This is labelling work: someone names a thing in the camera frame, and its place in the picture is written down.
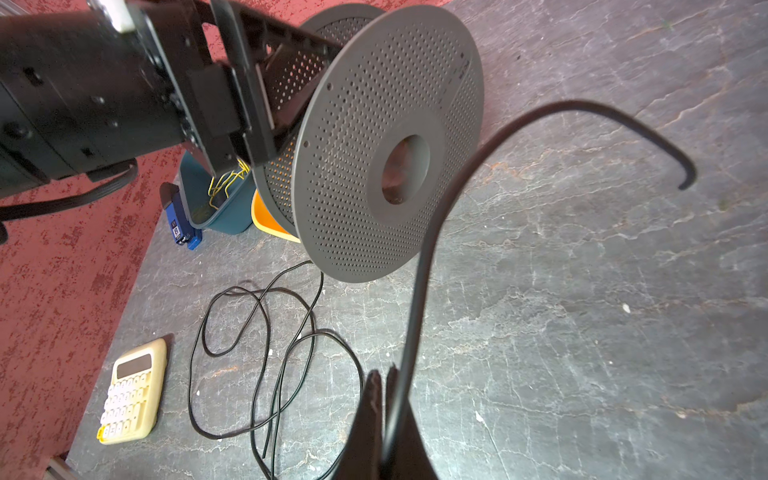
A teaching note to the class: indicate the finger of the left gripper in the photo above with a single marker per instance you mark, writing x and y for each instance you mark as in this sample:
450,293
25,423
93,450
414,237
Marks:
296,57

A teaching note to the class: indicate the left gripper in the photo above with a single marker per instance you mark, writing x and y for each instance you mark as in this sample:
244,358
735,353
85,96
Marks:
80,94

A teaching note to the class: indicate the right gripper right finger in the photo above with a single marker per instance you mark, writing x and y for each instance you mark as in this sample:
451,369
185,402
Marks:
410,460

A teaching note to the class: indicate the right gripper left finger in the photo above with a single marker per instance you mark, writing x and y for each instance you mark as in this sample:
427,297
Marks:
360,459

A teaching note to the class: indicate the grey perforated cable spool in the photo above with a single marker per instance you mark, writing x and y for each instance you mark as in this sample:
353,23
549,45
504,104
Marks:
392,120

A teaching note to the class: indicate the teal plastic bin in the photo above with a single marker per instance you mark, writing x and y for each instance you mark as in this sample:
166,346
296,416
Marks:
221,204

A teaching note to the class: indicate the yellow plastic bin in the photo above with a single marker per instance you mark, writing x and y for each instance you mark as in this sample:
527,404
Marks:
265,222

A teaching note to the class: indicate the yellow calculator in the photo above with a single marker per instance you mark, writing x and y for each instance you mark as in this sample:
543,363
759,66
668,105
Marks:
134,393

